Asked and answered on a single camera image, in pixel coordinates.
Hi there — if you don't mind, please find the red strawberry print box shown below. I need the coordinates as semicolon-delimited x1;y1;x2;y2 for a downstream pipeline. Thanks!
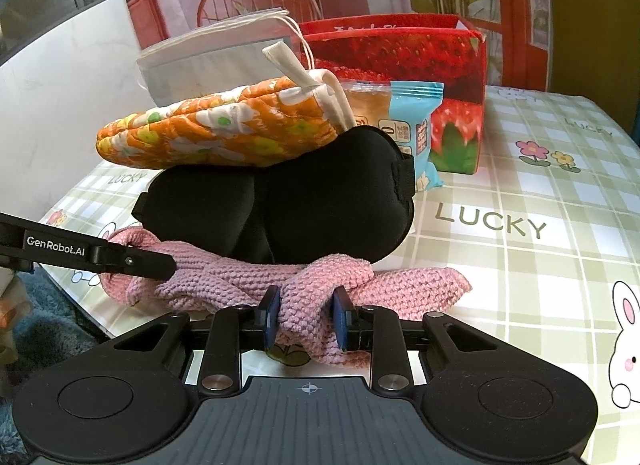
297;14;488;176

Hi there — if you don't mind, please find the black eye mask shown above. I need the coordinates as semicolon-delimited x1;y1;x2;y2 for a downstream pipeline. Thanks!
131;126;417;266

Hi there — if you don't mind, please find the orange floral quilted pouch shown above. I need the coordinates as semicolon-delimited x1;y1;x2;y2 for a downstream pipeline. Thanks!
96;42;357;167

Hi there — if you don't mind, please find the pink knitted headband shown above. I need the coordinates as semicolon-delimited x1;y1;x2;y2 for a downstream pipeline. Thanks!
99;226;473;368

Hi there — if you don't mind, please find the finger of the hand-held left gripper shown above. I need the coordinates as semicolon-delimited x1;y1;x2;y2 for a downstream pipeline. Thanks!
92;244;177;281

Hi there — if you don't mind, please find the blue bread snack packet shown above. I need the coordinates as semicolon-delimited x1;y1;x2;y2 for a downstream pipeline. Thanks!
345;80;446;190

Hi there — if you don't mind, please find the window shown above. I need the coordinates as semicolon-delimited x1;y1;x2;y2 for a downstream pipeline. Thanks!
0;0;126;66

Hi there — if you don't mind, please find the green checked tablecloth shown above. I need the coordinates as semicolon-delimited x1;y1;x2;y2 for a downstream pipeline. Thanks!
37;85;640;426

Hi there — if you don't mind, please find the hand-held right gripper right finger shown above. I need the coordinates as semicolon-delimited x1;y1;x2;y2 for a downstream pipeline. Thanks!
332;286;501;393

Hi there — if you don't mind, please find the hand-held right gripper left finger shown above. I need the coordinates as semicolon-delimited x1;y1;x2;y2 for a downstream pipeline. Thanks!
112;286;281;393

